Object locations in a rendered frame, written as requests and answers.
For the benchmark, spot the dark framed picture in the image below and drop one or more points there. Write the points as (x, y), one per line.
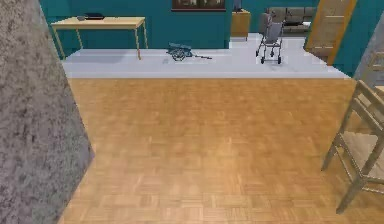
(198, 4)

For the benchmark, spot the blue toy cart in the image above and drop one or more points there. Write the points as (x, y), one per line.
(179, 52)

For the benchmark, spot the grey wheeled chair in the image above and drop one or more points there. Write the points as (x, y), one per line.
(272, 33)

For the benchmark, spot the light wooden table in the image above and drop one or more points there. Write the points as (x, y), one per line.
(100, 23)

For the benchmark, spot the grey brown sofa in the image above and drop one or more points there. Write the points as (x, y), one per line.
(296, 16)

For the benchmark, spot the pale wooden chair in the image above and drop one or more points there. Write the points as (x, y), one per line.
(375, 63)
(361, 146)

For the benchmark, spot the black flat object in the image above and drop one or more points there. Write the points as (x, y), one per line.
(93, 15)

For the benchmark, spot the orange wooden room door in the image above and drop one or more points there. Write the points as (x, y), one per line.
(328, 28)

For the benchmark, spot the small orange wooden cabinet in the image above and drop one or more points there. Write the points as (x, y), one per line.
(240, 23)

